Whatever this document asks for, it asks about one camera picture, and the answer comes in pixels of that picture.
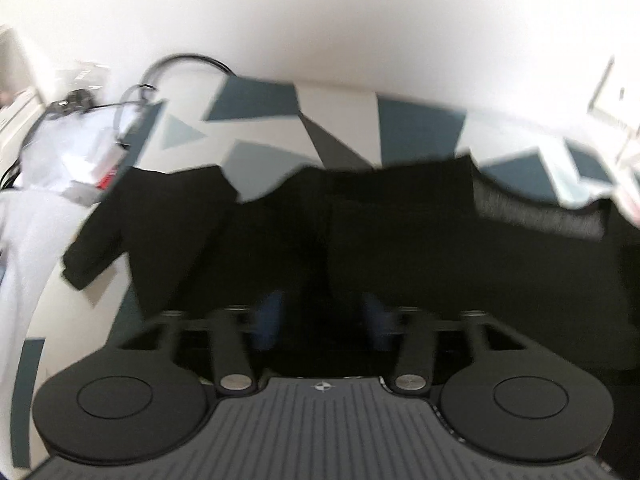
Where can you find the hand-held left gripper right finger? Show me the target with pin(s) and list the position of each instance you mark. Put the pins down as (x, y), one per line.
(417, 350)

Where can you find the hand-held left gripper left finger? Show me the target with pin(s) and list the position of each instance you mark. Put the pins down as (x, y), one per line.
(232, 350)

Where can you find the black hooded sweatshirt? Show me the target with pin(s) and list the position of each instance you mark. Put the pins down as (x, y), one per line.
(400, 220)

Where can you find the white cloth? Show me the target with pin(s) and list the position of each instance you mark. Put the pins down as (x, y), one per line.
(30, 240)

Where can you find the patterned bed sheet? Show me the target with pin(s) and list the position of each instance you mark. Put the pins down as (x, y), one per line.
(340, 105)

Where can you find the white wall switch plate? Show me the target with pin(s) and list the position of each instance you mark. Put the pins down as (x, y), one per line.
(615, 100)

